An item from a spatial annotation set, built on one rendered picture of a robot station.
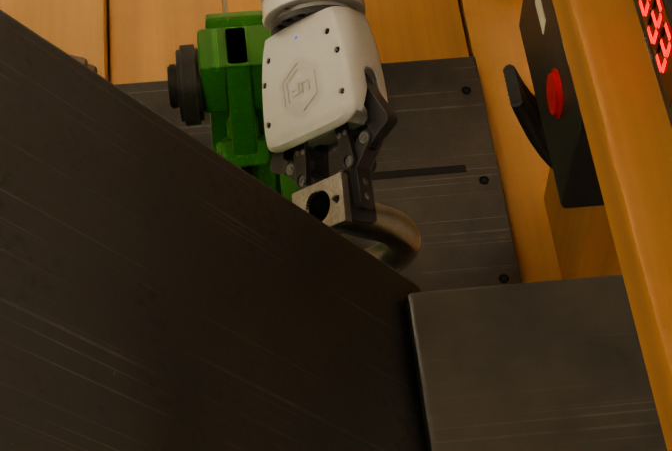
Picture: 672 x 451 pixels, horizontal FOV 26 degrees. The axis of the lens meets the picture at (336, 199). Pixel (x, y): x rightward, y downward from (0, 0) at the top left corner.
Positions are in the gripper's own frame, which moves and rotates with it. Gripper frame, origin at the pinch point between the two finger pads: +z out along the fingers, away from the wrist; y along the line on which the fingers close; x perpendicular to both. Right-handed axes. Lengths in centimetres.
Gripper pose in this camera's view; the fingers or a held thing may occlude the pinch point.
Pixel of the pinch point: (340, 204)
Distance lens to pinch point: 114.5
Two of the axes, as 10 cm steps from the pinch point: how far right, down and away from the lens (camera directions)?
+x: 6.9, 1.2, 7.1
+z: 1.3, 9.5, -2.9
